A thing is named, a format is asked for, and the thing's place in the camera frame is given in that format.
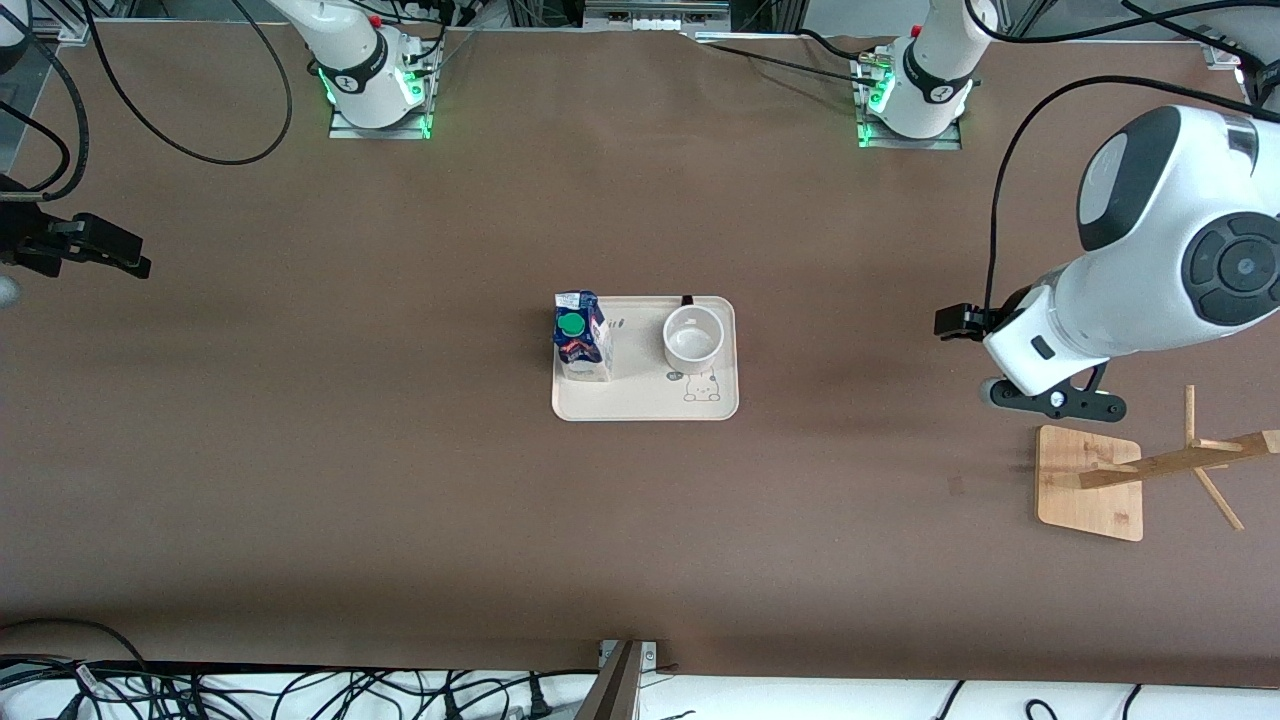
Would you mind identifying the black base power cable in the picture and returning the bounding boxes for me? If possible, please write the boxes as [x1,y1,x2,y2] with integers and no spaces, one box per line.
[690,28,883,93]

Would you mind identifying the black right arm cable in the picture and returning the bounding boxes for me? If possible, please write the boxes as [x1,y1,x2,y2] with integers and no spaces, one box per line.
[82,0,294,166]

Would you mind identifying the beige rabbit print tray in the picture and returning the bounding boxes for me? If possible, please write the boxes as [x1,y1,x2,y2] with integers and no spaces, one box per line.
[551,295,740,422]

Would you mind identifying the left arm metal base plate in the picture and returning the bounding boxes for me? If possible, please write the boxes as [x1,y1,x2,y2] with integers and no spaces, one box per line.
[858,55,963,151]

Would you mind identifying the aluminium frame corner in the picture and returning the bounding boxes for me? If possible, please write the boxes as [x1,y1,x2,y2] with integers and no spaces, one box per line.
[1205,30,1251,71]
[30,0,93,43]

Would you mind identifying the black overhead cable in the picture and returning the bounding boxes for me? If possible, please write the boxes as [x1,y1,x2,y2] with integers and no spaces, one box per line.
[965,0,1280,111]

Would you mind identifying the metal frame bracket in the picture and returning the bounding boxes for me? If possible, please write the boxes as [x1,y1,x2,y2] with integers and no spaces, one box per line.
[578,640,661,720]

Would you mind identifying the blue white milk carton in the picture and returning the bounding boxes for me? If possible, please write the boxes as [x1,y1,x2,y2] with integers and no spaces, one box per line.
[553,290,613,384]

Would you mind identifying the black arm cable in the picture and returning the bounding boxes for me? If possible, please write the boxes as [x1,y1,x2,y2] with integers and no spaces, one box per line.
[82,0,294,166]
[985,75,1280,316]

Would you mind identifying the wooden cup rack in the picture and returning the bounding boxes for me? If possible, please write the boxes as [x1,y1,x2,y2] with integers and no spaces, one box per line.
[1035,384,1280,543]

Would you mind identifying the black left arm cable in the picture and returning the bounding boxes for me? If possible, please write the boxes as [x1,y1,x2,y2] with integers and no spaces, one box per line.
[985,75,1280,316]

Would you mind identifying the thick black cable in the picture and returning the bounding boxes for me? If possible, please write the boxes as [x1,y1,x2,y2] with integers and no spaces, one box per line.
[0,20,93,201]

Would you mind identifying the grey power strip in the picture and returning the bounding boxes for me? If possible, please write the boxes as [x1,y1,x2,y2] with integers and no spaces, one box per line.
[585,0,731,31]

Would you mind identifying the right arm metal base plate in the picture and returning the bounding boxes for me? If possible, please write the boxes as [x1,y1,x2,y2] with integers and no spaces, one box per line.
[328,40,433,139]

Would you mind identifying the white smiley face mug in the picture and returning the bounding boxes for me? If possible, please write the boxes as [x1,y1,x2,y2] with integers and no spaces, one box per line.
[662,294,725,375]

